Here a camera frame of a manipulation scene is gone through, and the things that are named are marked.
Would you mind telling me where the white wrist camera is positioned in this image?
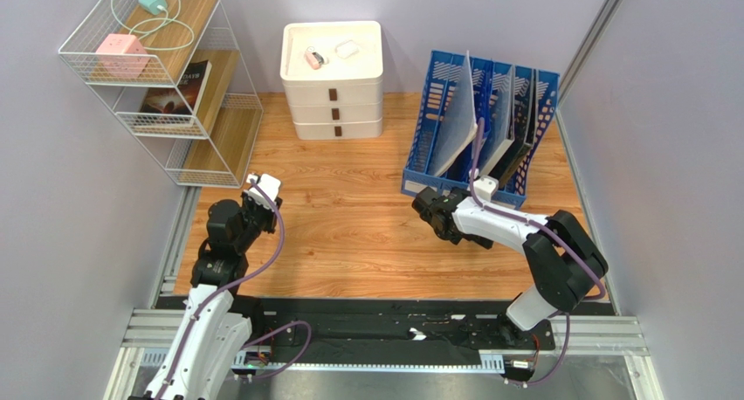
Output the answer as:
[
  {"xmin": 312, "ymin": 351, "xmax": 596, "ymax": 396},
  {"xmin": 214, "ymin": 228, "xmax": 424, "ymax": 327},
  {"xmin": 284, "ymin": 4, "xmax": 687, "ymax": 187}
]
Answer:
[
  {"xmin": 472, "ymin": 176, "xmax": 499, "ymax": 202},
  {"xmin": 243, "ymin": 173, "xmax": 282, "ymax": 210}
]

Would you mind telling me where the blue folder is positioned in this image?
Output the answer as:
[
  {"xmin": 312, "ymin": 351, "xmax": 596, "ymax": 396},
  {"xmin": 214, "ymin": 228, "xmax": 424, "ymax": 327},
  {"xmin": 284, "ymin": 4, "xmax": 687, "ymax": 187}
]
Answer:
[{"xmin": 447, "ymin": 56, "xmax": 493, "ymax": 182}]

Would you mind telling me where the mint green cable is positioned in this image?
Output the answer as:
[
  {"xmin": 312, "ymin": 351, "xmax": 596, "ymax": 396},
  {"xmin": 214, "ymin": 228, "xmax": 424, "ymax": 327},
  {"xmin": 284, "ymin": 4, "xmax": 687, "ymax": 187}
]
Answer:
[{"xmin": 109, "ymin": 0, "xmax": 196, "ymax": 52}]

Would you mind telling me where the dark cover book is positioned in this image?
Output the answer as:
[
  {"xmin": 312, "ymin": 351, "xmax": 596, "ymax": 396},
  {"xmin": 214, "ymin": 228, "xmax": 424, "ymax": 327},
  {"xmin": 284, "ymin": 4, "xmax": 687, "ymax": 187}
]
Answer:
[{"xmin": 136, "ymin": 60, "xmax": 212, "ymax": 128}]

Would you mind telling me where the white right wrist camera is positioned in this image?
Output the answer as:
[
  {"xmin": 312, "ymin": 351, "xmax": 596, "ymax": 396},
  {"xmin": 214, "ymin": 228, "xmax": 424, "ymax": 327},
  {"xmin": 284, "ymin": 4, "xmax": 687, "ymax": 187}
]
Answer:
[{"xmin": 472, "ymin": 176, "xmax": 499, "ymax": 202}]

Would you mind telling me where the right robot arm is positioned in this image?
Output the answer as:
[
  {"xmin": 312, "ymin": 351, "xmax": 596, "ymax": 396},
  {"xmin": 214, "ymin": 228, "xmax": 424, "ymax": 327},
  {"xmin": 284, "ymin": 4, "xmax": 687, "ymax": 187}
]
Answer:
[{"xmin": 412, "ymin": 187, "xmax": 609, "ymax": 331}]

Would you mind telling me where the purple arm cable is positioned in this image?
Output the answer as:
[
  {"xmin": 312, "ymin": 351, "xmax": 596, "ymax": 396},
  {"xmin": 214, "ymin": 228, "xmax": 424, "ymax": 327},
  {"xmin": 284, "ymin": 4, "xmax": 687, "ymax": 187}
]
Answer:
[
  {"xmin": 152, "ymin": 178, "xmax": 312, "ymax": 400},
  {"xmin": 468, "ymin": 117, "xmax": 609, "ymax": 387}
]

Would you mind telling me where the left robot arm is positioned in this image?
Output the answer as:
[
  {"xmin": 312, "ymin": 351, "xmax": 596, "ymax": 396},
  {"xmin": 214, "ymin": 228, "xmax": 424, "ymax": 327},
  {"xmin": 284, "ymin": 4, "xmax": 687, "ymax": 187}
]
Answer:
[{"xmin": 140, "ymin": 186, "xmax": 282, "ymax": 399}]

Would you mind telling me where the white three drawer organizer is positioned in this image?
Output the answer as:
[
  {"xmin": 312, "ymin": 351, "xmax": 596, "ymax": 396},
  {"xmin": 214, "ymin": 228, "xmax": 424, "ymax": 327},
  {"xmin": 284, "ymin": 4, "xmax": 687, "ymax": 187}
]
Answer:
[{"xmin": 279, "ymin": 20, "xmax": 384, "ymax": 141}]

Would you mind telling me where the pink cube power socket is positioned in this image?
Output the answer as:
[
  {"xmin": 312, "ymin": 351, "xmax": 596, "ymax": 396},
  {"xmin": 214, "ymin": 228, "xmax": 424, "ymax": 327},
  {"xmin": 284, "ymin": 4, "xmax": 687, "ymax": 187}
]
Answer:
[{"xmin": 95, "ymin": 33, "xmax": 149, "ymax": 79}]

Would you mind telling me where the white wire shelf rack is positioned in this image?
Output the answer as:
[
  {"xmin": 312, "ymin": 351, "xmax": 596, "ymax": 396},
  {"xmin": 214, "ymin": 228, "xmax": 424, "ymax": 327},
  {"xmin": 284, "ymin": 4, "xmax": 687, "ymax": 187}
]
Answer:
[{"xmin": 59, "ymin": 0, "xmax": 263, "ymax": 188}]

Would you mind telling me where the aluminium frame rail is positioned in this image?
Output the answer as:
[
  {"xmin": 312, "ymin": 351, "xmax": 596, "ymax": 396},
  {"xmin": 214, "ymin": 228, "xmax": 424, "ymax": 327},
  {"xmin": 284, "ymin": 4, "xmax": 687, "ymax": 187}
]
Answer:
[{"xmin": 103, "ymin": 306, "xmax": 664, "ymax": 400}]

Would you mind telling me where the blue file organizer rack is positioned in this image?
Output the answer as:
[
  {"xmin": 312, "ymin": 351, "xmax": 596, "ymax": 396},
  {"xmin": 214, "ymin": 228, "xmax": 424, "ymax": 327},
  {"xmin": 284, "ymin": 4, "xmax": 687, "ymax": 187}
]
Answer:
[{"xmin": 401, "ymin": 51, "xmax": 560, "ymax": 209}]

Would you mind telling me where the white mesh zipper pouch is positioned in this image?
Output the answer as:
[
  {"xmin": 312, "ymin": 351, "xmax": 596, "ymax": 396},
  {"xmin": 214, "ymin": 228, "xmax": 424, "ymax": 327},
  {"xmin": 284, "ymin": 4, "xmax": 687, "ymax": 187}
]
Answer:
[{"xmin": 427, "ymin": 51, "xmax": 478, "ymax": 176}]

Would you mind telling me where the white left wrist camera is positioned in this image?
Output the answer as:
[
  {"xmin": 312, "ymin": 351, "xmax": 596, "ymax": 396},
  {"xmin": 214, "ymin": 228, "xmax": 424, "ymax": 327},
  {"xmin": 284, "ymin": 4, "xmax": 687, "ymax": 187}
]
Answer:
[{"xmin": 243, "ymin": 173, "xmax": 282, "ymax": 210}]

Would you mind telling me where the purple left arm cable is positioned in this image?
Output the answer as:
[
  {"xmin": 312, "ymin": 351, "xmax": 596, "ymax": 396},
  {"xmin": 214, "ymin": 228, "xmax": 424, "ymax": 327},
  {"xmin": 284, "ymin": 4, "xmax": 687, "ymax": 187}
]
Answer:
[{"xmin": 152, "ymin": 178, "xmax": 312, "ymax": 400}]

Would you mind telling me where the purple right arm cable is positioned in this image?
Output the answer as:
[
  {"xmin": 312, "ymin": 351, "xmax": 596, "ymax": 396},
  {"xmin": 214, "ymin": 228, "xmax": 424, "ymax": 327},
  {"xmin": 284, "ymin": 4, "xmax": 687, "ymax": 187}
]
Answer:
[{"xmin": 468, "ymin": 117, "xmax": 609, "ymax": 387}]

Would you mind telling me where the pink correction tape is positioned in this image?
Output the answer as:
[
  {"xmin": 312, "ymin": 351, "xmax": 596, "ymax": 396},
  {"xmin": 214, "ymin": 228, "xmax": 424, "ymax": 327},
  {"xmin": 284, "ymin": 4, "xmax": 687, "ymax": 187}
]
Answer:
[{"xmin": 304, "ymin": 46, "xmax": 326, "ymax": 70}]

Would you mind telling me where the mint green charger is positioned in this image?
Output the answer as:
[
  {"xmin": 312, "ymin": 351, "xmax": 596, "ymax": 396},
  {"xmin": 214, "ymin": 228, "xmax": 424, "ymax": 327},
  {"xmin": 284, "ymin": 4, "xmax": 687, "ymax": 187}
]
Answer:
[{"xmin": 138, "ymin": 0, "xmax": 168, "ymax": 16}]

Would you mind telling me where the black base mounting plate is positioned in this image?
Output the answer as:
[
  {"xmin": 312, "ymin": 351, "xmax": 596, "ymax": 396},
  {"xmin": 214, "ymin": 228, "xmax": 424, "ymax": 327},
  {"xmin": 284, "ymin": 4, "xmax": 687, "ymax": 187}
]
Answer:
[{"xmin": 230, "ymin": 296, "xmax": 557, "ymax": 366}]

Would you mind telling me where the clear plastic bag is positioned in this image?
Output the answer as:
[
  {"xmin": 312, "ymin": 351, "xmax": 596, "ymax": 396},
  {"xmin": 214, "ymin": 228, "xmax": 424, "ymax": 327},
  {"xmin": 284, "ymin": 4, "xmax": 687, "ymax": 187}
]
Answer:
[{"xmin": 334, "ymin": 39, "xmax": 361, "ymax": 59}]

